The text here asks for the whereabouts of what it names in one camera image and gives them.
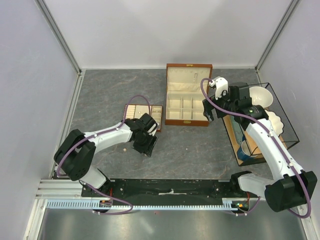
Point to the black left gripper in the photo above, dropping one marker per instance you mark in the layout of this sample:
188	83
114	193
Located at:
148	148

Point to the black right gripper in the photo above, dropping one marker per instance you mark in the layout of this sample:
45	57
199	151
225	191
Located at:
208	113

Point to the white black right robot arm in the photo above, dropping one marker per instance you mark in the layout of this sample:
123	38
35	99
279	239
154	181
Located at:
291	186

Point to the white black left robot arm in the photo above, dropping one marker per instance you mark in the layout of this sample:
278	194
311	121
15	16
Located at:
75	155

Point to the large brown jewelry box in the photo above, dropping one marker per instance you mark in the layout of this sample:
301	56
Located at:
184	98

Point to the small brown jewelry tray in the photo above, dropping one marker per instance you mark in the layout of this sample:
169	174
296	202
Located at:
135	111

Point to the light blue oblong plate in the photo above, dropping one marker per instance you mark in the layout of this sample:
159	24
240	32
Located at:
237	130

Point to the blue cup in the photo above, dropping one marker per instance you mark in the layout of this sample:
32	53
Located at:
243	153

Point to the white bowl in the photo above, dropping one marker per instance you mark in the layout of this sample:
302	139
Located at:
261	96

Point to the wooden rack base board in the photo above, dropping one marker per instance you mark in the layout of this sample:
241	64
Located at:
258	159

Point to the white scalloped dish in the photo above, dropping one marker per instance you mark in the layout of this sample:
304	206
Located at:
276	122

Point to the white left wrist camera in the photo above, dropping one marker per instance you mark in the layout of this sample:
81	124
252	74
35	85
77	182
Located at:
153	129

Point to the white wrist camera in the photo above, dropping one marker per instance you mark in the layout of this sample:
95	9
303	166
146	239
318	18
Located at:
221	86
153	129

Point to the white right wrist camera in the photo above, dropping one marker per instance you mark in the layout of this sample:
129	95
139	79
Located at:
221	86

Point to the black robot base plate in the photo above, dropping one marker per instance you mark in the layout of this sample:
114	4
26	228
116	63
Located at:
172	191

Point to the black wire rack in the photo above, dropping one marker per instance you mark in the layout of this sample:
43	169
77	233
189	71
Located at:
289	137

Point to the light blue cable duct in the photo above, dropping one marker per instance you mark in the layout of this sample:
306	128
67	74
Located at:
89	204

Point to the right aluminium frame post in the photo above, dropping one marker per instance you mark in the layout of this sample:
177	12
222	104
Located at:
293	4

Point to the aluminium frame post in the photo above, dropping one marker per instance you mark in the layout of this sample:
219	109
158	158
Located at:
42	5
293	4

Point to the left aluminium frame post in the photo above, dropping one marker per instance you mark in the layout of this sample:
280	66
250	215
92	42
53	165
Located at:
42	5

